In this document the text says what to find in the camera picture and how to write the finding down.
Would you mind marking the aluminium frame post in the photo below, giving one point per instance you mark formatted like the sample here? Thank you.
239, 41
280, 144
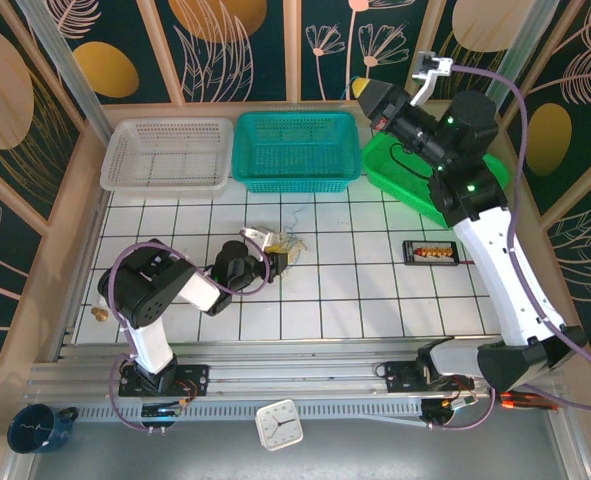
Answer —
65, 65
525, 45

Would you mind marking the aluminium mounting rail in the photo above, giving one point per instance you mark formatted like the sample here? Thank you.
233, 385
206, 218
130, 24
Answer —
285, 365

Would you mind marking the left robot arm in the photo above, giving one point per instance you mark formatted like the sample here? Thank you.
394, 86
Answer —
145, 300

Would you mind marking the green plastic mesh basket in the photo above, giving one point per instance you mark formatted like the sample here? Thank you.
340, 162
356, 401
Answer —
410, 192

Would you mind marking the small brass fitting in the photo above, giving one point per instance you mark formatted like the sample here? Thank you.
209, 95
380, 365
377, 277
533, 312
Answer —
99, 314

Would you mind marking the white plastic mesh basket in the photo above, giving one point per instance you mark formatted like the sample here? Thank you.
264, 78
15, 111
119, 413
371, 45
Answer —
125, 150

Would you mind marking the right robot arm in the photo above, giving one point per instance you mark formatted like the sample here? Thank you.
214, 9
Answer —
500, 280

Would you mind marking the dark blue mug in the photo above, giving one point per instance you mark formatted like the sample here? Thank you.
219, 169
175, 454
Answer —
30, 430

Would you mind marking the teal plastic mesh basket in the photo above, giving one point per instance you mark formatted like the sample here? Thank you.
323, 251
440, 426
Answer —
295, 150

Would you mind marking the orange black pliers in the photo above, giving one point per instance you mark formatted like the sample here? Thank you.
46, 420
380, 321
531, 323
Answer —
527, 401

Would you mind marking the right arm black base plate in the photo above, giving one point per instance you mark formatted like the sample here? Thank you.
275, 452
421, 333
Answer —
400, 375

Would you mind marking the white square clock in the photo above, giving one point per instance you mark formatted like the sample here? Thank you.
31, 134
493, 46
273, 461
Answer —
279, 425

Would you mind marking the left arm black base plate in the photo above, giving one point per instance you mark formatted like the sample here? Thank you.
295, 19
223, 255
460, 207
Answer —
195, 380

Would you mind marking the red black power lead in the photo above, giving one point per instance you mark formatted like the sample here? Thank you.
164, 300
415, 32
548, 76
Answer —
466, 262

